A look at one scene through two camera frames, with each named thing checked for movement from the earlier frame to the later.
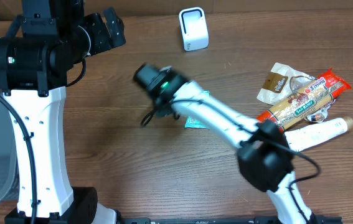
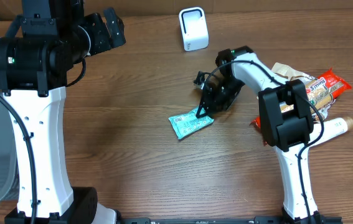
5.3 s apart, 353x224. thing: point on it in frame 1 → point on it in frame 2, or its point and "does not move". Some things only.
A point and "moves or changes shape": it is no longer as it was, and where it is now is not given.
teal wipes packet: [193, 123] moves or changes shape
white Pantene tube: [305, 137] does not move
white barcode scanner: [193, 28] does not move
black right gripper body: [166, 110] → [221, 99]
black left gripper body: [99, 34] does not move
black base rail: [257, 219] does not move
